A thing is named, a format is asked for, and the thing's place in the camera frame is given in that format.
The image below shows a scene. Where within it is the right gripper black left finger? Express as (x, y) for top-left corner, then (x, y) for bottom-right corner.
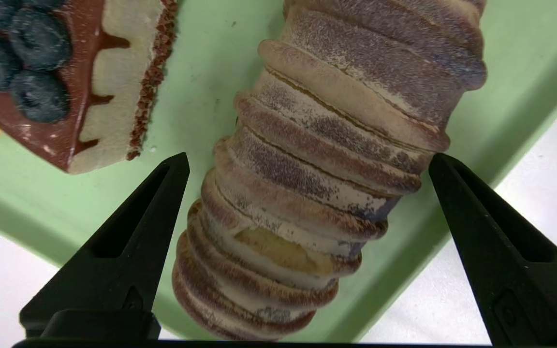
(19, 153), (191, 339)

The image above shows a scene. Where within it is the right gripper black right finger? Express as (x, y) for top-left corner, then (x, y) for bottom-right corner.
(428, 153), (557, 345)

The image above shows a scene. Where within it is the light green plastic tray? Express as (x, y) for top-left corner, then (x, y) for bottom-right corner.
(0, 0), (557, 342)

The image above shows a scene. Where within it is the chocolate blueberry cake slice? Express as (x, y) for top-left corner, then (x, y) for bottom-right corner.
(0, 0), (178, 174)

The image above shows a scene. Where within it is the striped twisted bread loaf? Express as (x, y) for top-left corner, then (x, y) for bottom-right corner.
(172, 0), (488, 342)

